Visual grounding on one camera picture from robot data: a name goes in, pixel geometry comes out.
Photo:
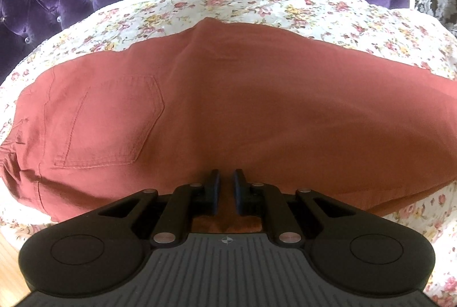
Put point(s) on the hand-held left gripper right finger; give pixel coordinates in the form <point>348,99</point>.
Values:
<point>237,193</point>

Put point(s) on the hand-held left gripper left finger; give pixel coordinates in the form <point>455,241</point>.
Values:
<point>213,193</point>

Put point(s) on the terracotta red pants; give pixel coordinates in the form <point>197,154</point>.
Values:
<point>250,103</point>

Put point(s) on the floral bedsheet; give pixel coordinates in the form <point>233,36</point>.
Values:
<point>250,3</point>

